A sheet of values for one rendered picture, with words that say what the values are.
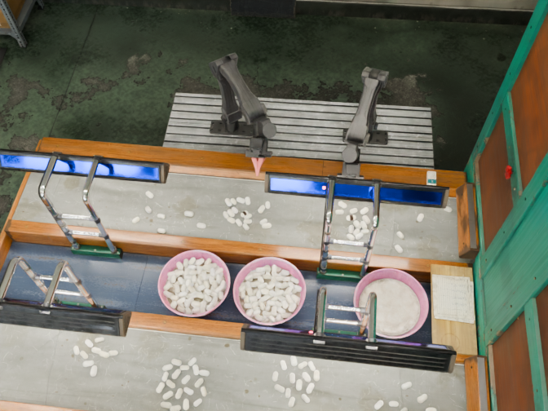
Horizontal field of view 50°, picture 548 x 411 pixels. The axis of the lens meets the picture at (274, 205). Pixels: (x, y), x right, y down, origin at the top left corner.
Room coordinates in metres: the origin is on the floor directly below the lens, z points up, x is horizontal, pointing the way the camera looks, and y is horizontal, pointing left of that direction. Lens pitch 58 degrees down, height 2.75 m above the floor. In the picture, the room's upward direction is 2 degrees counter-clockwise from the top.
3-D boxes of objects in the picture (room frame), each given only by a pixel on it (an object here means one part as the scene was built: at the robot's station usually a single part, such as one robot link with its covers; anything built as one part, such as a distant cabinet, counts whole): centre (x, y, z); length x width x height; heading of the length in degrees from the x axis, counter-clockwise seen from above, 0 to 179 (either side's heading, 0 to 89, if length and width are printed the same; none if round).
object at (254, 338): (0.54, -0.19, 1.08); 0.62 x 0.08 x 0.07; 81
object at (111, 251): (1.17, 0.70, 0.90); 0.20 x 0.19 x 0.45; 81
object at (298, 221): (1.23, 0.14, 0.73); 1.81 x 0.30 x 0.02; 81
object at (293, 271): (0.86, 0.03, 0.72); 0.27 x 0.27 x 0.10
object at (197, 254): (0.91, 0.31, 0.72); 0.27 x 0.27 x 0.10
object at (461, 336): (0.76, -0.62, 0.77); 0.33 x 0.15 x 0.01; 171
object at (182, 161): (1.43, 0.11, 0.67); 1.81 x 0.12 x 0.19; 81
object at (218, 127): (1.70, 0.17, 0.71); 0.20 x 0.07 x 0.08; 82
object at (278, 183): (1.10, -0.28, 1.08); 0.62 x 0.08 x 0.07; 81
